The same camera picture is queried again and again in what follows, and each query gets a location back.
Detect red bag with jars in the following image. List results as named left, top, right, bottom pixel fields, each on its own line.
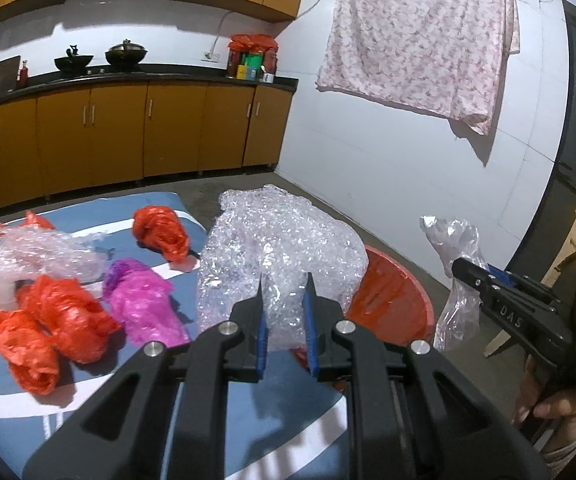
left=226, top=34, right=279, bottom=80

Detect white power cable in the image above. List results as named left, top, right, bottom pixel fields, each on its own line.
left=203, top=7, right=241, bottom=63

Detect person's right forearm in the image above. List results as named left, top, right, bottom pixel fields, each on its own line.
left=538, top=412, right=576, bottom=467

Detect tightly red plastic bag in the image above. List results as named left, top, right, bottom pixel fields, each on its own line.
left=132, top=205, right=191, bottom=263

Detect small orange plastic bag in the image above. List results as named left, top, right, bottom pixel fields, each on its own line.
left=0, top=210, right=56, bottom=233

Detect pink plastic bag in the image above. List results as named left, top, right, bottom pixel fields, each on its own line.
left=103, top=258, right=191, bottom=348

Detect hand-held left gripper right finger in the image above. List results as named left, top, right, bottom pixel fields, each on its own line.
left=304, top=274, right=551, bottom=480

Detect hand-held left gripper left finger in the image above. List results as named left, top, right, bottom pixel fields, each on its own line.
left=22, top=276, right=269, bottom=480

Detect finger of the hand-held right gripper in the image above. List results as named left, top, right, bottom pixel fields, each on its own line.
left=485, top=262, right=566, bottom=307
left=451, top=257, right=576, bottom=361

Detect clear bubble wrap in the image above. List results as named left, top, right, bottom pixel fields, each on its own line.
left=195, top=185, right=371, bottom=356

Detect blue white striped mat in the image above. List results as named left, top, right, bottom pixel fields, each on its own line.
left=0, top=191, right=353, bottom=480

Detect red plastic basin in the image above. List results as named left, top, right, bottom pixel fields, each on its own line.
left=290, top=245, right=437, bottom=392

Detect clear plastic bag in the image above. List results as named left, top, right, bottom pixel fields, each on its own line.
left=419, top=214, right=491, bottom=353

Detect person's right hand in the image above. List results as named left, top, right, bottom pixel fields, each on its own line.
left=514, top=355, right=576, bottom=428

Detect pink floral cloth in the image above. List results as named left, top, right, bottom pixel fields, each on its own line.
left=316, top=0, right=521, bottom=136

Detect large red plastic bag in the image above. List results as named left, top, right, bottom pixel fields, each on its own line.
left=18, top=275, right=121, bottom=365

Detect yellow lower kitchen cabinets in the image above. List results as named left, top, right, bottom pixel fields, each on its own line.
left=0, top=80, right=299, bottom=218

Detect black wok with lid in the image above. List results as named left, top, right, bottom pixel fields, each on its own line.
left=105, top=38, right=147, bottom=70

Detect black kitchen countertop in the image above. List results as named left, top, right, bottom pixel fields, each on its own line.
left=0, top=62, right=299, bottom=111

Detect light wooden furniture leg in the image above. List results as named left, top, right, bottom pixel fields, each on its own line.
left=482, top=331, right=514, bottom=359

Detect clear plastic wrap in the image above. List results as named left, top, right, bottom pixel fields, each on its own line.
left=0, top=225, right=106, bottom=341

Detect dark cutting board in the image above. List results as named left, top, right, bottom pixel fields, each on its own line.
left=0, top=55, right=22, bottom=101

